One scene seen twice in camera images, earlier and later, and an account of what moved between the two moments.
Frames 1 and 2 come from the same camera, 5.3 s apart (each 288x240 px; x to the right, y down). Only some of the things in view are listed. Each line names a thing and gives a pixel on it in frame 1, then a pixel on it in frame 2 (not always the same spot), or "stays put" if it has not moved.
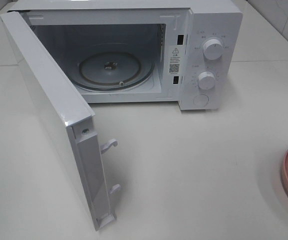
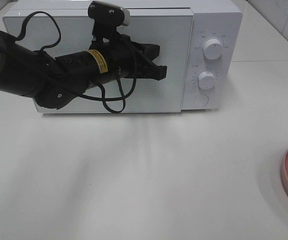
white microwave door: x=67 y=115 → x=59 y=32
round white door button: x=200 y=100 stays put
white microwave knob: x=206 y=80 stays put
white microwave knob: x=213 y=49 stays put
